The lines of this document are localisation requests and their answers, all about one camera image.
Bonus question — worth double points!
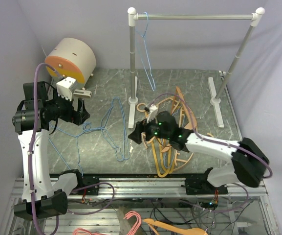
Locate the beige round drawer cabinet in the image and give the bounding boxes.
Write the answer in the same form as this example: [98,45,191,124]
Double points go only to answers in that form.
[44,38,96,87]

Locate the aluminium frame rail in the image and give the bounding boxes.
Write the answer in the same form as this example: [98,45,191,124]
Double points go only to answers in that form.
[11,178,268,199]

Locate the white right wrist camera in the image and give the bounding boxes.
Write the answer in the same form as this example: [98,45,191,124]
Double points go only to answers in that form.
[144,104,158,123]

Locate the blue wire hanger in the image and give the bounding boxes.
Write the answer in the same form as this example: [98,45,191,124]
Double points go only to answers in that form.
[48,121,94,174]
[96,97,130,162]
[135,11,156,92]

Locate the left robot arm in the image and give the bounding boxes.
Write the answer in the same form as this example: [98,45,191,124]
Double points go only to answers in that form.
[12,77,90,221]

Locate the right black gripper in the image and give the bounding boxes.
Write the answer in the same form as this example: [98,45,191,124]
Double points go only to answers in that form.
[128,113,171,144]

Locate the beige plastic hanger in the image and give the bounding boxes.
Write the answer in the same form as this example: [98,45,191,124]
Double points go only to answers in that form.
[142,103,197,171]
[158,86,189,116]

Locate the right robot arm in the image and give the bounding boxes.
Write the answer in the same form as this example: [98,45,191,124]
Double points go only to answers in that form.
[128,111,269,194]

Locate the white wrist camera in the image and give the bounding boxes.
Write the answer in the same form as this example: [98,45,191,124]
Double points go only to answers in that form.
[56,77,77,101]
[144,104,158,123]

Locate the orange wooden hanger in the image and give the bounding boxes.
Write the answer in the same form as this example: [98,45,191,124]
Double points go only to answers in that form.
[143,218,208,235]

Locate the metal clothes rack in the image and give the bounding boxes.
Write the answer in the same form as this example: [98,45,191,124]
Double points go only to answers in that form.
[127,7,265,129]

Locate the small white plastic clip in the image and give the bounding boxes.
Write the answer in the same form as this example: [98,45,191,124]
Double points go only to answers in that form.
[73,89,92,98]

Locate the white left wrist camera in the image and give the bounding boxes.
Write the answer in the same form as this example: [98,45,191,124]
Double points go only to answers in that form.
[56,77,77,101]

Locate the yellow plastic hanger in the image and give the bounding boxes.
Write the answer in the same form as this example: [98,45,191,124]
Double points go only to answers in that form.
[146,138,178,178]

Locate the pink plastic hanger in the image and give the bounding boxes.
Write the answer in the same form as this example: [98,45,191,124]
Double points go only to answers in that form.
[72,211,143,235]

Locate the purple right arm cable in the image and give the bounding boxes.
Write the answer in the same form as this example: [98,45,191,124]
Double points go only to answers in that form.
[145,93,273,213]

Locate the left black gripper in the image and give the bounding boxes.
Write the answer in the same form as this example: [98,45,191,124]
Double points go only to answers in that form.
[44,87,90,125]

